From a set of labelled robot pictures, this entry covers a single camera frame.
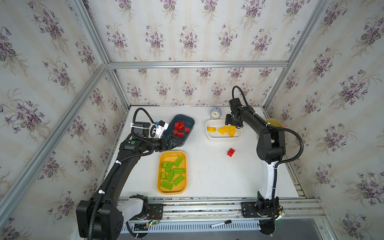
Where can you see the light blue desk clock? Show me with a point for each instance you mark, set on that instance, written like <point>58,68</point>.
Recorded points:
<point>215,113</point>

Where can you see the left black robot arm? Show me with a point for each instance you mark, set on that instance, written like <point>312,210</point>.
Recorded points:
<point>99,217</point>

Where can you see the yellow plastic tray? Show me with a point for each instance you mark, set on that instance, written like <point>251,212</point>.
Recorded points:
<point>171,156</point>

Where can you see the black marker pen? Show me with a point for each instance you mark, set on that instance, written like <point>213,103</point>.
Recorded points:
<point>220,224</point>

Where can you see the green lego brick top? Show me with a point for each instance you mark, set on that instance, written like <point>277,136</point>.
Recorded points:
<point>180,171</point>

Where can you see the white plastic bin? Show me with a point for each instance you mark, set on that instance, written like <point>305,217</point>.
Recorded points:
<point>217,137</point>

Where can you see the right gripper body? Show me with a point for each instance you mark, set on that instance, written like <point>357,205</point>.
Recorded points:
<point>232,119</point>

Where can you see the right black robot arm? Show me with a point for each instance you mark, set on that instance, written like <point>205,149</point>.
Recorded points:
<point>271,147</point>

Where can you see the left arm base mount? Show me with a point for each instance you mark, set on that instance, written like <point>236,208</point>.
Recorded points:
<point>152,212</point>

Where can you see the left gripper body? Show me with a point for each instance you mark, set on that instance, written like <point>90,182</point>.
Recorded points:
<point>173,142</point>

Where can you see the yellow lego brick pile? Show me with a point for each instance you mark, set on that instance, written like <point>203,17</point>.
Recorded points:
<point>231,133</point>

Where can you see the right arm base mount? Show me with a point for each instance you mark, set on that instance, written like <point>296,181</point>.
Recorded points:
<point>251,210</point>

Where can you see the dark teal plastic bin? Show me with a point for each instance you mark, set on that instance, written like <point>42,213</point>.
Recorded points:
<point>189,123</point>

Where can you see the yellow pen cup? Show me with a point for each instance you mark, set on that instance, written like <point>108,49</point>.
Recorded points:
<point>275,123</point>

